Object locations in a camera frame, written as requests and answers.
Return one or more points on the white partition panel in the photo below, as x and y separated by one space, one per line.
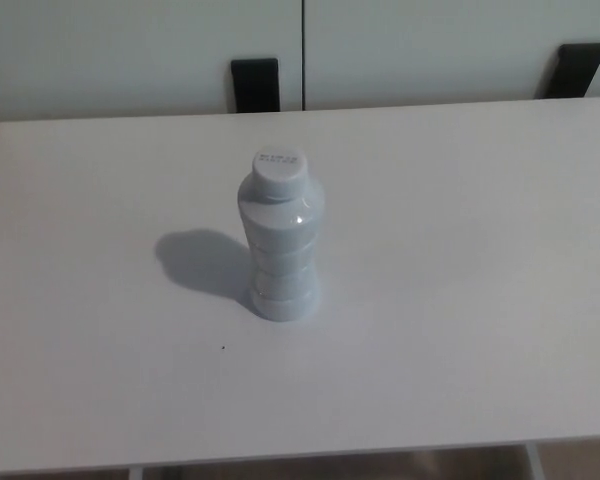
130 50
455 45

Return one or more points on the white plastic bottle with cap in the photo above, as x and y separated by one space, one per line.
280 235

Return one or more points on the white table leg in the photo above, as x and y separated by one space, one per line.
136 474
534 460

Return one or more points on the black partition foot bracket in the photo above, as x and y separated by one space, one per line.
256 85
572 70

